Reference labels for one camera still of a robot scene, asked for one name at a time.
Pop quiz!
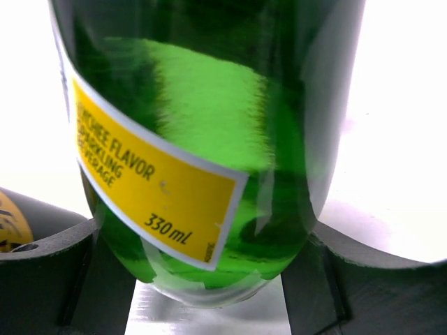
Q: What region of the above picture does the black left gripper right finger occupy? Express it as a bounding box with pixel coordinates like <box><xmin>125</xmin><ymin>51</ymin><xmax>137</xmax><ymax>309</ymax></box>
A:
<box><xmin>281</xmin><ymin>223</ymin><xmax>446</xmax><ymax>334</ymax></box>

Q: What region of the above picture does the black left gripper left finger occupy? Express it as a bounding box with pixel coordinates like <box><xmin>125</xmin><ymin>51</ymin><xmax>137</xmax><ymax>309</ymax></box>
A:
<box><xmin>1</xmin><ymin>219</ymin><xmax>135</xmax><ymax>335</ymax></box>

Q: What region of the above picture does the black gold band can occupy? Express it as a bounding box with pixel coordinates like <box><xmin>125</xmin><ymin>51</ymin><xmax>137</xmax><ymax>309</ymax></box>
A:
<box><xmin>1</xmin><ymin>188</ymin><xmax>87</xmax><ymax>253</ymax></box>

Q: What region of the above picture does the green Perrier bottle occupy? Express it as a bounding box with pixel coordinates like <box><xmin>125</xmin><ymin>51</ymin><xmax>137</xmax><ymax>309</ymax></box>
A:
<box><xmin>49</xmin><ymin>0</ymin><xmax>365</xmax><ymax>308</ymax></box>

